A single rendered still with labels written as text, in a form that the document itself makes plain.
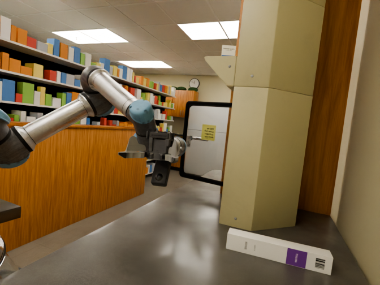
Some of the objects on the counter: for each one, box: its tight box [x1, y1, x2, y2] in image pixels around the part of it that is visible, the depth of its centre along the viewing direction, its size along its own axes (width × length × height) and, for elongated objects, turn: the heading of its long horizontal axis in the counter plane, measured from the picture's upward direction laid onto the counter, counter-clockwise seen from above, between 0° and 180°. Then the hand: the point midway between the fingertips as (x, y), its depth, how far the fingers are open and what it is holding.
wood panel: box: [220, 0, 362, 215], centre depth 108 cm, size 49×3×140 cm
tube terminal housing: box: [219, 0, 325, 231], centre depth 91 cm, size 25×32×77 cm
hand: (145, 159), depth 60 cm, fingers open, 14 cm apart
